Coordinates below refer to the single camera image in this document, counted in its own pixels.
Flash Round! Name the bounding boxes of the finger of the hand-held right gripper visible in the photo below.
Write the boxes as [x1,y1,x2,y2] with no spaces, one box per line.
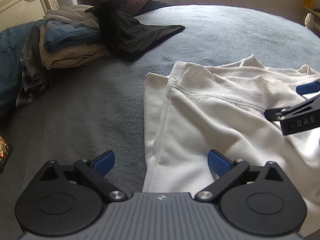
[264,94,320,122]
[296,80,320,95]

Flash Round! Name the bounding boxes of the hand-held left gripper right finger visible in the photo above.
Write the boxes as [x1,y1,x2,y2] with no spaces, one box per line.
[195,149,285,203]

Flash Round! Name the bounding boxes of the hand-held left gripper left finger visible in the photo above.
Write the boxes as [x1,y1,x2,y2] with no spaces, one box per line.
[40,149,128,203]

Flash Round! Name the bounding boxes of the white sweatshirt with bear outline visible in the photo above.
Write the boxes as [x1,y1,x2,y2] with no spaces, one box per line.
[142,55,320,220]

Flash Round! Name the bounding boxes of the grey blanket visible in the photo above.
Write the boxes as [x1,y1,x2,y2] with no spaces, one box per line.
[0,4,320,230]

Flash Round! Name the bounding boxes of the cream bedpost finial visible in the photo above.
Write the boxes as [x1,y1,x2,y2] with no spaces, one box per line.
[305,12,315,28]

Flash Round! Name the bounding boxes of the white shelf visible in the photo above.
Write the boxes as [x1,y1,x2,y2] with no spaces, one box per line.
[301,4,320,28]

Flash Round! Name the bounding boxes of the black device with lit screen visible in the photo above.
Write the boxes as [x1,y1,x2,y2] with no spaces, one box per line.
[0,135,13,173]

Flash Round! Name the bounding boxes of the plaid cloth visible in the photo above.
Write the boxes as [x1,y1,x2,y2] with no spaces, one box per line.
[16,26,54,107]

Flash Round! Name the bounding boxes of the folded beige pants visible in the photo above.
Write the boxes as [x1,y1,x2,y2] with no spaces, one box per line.
[39,27,110,70]

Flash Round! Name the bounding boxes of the black garment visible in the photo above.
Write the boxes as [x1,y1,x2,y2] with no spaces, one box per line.
[85,0,186,62]

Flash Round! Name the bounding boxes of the crumpled white garment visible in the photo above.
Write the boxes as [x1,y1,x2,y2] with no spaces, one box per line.
[44,4,100,29]

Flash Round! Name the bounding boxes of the cream carved headboard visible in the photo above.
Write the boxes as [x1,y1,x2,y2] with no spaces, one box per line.
[0,0,78,23]

